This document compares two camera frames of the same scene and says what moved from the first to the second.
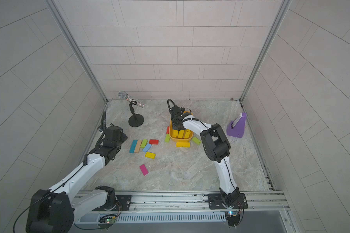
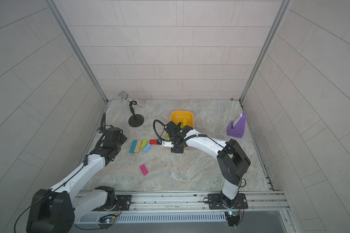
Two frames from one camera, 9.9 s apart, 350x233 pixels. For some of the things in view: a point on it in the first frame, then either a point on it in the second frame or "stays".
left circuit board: [106, 222] stays
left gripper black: [123, 135] stays
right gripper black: [175, 125] -> [175, 149]
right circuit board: [233, 217] stays
